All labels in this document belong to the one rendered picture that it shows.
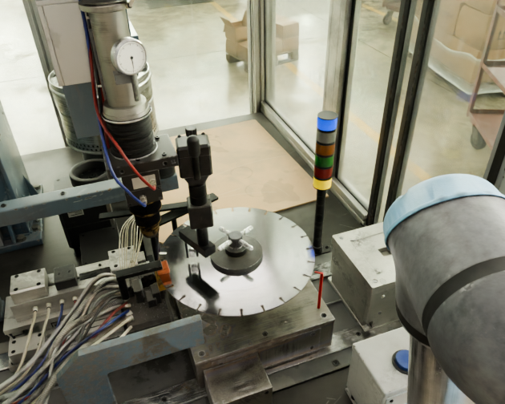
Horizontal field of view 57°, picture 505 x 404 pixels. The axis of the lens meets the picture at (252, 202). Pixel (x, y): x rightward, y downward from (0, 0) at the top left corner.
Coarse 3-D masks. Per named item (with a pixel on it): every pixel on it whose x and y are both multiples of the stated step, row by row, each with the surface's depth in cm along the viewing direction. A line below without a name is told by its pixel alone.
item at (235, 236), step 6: (222, 228) 98; (246, 228) 98; (252, 228) 98; (228, 234) 96; (234, 234) 96; (240, 234) 96; (228, 240) 95; (234, 240) 95; (240, 240) 95; (222, 246) 94; (234, 246) 96; (240, 246) 96; (246, 246) 94
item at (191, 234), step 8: (184, 232) 93; (192, 232) 93; (200, 232) 88; (184, 240) 93; (192, 240) 91; (200, 240) 89; (208, 240) 90; (200, 248) 89; (208, 248) 89; (208, 256) 90
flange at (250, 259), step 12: (216, 240) 101; (252, 240) 101; (216, 252) 98; (228, 252) 96; (240, 252) 96; (252, 252) 97; (216, 264) 95; (228, 264) 95; (240, 264) 95; (252, 264) 95
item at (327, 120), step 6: (318, 114) 105; (324, 114) 105; (330, 114) 104; (336, 114) 104; (318, 120) 104; (324, 120) 103; (330, 120) 103; (336, 120) 104; (318, 126) 105; (324, 126) 104; (330, 126) 103; (336, 126) 105
